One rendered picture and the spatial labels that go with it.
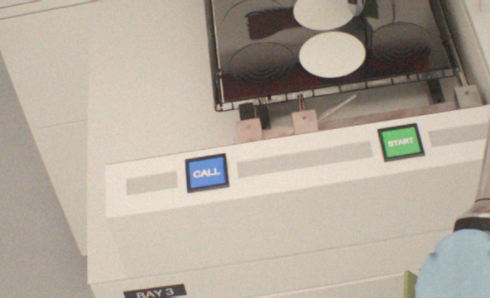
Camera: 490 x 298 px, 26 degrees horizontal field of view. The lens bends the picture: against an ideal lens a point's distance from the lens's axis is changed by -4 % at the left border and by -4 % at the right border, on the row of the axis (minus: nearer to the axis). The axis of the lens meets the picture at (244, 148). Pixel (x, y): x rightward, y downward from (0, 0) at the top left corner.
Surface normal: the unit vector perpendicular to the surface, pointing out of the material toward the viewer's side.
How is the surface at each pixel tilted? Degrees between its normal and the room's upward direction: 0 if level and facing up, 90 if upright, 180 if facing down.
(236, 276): 90
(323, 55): 0
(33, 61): 90
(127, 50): 0
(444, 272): 48
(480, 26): 0
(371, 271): 90
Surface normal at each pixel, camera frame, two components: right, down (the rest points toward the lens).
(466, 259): -0.78, -0.20
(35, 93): 0.09, 0.73
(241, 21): -0.13, -0.66
